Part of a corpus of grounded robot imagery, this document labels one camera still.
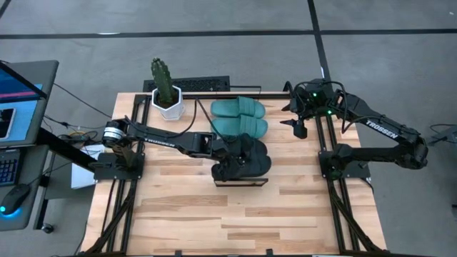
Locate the grey side desk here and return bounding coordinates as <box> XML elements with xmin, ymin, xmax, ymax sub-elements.
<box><xmin>0</xmin><ymin>142</ymin><xmax>54</xmax><ymax>232</ymax></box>

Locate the teal rubber slide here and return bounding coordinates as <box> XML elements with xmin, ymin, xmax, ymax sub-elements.
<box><xmin>210</xmin><ymin>114</ymin><xmax>269</xmax><ymax>139</ymax></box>
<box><xmin>210</xmin><ymin>96</ymin><xmax>267</xmax><ymax>119</ymax></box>

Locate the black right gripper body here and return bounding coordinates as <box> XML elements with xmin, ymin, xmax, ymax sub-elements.
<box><xmin>288</xmin><ymin>89</ymin><xmax>313</xmax><ymax>123</ymax></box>

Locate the white hexagonal plant pot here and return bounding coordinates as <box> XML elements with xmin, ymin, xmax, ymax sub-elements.
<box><xmin>151</xmin><ymin>85</ymin><xmax>186</xmax><ymax>121</ymax></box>

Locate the black computer mouse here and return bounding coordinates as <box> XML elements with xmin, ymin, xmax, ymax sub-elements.
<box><xmin>0</xmin><ymin>183</ymin><xmax>32</xmax><ymax>216</ymax></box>

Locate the computer monitor blue screen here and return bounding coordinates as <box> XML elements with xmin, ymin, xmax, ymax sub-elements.
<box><xmin>0</xmin><ymin>59</ymin><xmax>60</xmax><ymax>149</ymax></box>

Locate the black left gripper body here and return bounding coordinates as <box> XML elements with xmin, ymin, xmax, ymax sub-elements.
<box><xmin>230</xmin><ymin>133</ymin><xmax>258</xmax><ymax>168</ymax></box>

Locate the green cactus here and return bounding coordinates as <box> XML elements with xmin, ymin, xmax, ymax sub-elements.
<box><xmin>150</xmin><ymin>57</ymin><xmax>176</xmax><ymax>104</ymax></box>

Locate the white box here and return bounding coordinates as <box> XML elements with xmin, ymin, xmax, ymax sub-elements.
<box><xmin>70</xmin><ymin>163</ymin><xmax>96</xmax><ymax>190</ymax></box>

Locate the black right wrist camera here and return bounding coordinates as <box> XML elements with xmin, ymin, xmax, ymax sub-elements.
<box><xmin>292</xmin><ymin>120</ymin><xmax>308</xmax><ymax>141</ymax></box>

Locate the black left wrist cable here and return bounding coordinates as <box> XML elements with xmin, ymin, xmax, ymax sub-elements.
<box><xmin>167</xmin><ymin>99</ymin><xmax>221</xmax><ymax>143</ymax></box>

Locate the keyboard with blue backlight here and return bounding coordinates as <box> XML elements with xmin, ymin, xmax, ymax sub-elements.
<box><xmin>0</xmin><ymin>148</ymin><xmax>21</xmax><ymax>187</ymax></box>

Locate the wooden shelf black metal frame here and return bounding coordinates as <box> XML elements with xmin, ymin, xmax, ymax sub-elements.
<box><xmin>213</xmin><ymin>84</ymin><xmax>270</xmax><ymax>188</ymax></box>

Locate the black aluminium table frame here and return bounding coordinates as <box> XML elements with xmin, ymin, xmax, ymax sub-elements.
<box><xmin>81</xmin><ymin>91</ymin><xmax>386</xmax><ymax>257</ymax></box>

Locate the black mesh panel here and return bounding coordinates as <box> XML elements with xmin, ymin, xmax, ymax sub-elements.
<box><xmin>142</xmin><ymin>75</ymin><xmax>231</xmax><ymax>94</ymax></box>

